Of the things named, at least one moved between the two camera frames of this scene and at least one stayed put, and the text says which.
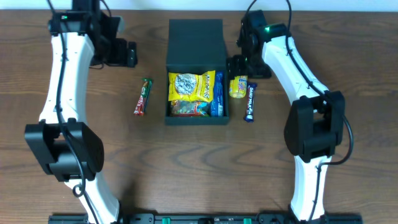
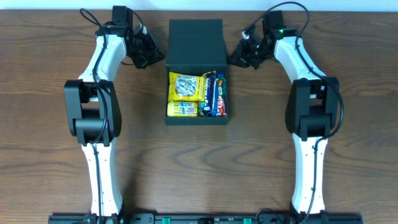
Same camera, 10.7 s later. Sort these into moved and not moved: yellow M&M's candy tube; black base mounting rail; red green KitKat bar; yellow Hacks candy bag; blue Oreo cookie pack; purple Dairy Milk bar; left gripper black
Moved: red green KitKat bar; purple Dairy Milk bar; left gripper black; yellow M&M's candy tube
Not moved: blue Oreo cookie pack; yellow Hacks candy bag; black base mounting rail
